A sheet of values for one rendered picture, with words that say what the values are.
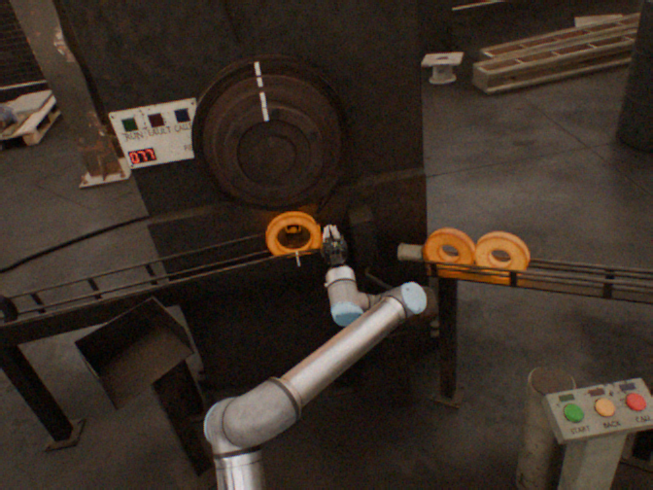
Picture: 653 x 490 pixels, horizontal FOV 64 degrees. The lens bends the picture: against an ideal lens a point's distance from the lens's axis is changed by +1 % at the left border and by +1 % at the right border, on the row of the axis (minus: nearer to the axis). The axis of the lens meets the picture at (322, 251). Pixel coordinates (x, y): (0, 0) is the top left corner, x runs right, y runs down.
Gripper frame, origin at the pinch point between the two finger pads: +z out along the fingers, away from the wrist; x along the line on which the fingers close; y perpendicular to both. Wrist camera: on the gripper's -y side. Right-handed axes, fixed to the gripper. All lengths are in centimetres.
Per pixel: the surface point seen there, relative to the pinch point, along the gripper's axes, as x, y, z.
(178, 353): 53, -4, -34
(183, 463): 70, -62, -49
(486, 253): -45, 7, -25
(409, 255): -24.4, -3.0, -14.3
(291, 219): 12.2, 8.6, 0.4
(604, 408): -55, 10, -77
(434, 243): -31.8, 3.9, -16.4
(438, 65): -136, -156, 293
